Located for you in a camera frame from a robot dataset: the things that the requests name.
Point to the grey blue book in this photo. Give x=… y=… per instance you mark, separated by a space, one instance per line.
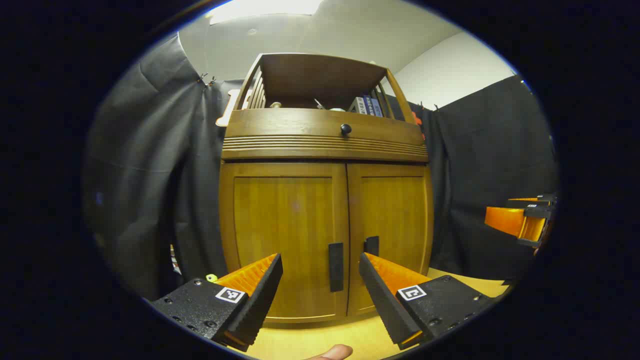
x=376 y=107

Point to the white pointed object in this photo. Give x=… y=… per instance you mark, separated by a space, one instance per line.
x=319 y=103

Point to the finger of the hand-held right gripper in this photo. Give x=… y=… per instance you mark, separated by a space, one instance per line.
x=530 y=201
x=505 y=220

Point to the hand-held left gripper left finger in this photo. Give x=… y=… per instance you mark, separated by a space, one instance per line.
x=260 y=300

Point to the small green object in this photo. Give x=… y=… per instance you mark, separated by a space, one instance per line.
x=211 y=277

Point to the wooden double-door shoe cabinet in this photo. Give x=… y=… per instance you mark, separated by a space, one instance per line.
x=320 y=75

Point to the wooden drawer with black knob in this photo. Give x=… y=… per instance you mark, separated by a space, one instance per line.
x=300 y=127

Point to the dark blue book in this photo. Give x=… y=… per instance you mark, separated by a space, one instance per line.
x=368 y=105

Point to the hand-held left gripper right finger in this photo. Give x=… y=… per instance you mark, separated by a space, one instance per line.
x=382 y=300

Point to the wooden shoe cabinet door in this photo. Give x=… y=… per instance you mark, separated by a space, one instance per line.
x=395 y=210
x=285 y=220

